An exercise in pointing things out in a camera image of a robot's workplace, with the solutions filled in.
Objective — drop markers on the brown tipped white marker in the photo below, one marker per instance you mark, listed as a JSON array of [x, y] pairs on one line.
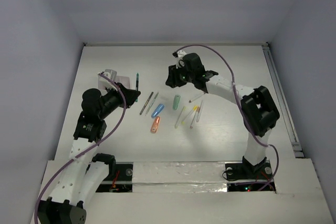
[[196, 97]]

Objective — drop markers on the white divided container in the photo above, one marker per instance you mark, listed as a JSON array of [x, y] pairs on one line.
[[104, 84]]

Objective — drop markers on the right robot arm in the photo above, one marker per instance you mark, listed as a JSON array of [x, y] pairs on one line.
[[257, 106]]

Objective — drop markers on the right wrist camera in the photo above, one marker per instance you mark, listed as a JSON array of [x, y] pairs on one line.
[[178, 55]]

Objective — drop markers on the green correction tape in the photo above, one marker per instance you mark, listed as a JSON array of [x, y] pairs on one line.
[[176, 101]]

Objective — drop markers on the blue correction tape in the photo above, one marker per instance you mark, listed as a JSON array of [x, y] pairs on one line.
[[157, 111]]

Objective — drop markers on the pink tipped white marker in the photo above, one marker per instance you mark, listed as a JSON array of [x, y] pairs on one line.
[[194, 119]]

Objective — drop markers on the aluminium side rail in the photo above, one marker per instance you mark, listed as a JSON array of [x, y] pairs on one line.
[[296, 146]]

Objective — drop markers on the black pen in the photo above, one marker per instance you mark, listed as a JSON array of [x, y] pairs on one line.
[[146, 103]]

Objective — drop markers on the yellow tipped marker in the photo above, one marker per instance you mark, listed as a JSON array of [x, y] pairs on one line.
[[189, 114]]

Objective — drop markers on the orange banded white marker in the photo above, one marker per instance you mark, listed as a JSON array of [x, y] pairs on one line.
[[199, 111]]

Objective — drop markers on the light green pen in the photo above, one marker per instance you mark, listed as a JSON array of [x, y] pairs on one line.
[[151, 104]]

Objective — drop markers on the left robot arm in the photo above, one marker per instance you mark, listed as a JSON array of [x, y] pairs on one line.
[[80, 177]]

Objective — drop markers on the green ink pen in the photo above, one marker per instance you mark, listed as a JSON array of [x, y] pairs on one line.
[[137, 84]]

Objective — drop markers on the yellow-green highlighter pen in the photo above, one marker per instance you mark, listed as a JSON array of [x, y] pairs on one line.
[[179, 117]]

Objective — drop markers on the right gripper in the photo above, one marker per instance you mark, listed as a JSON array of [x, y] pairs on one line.
[[172, 80]]

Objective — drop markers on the white foam front board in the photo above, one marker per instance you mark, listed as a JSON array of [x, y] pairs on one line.
[[298, 198]]

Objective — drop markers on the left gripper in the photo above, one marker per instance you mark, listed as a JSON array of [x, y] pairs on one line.
[[124, 95]]

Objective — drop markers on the orange correction tape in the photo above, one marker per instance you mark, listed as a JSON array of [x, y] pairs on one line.
[[155, 124]]

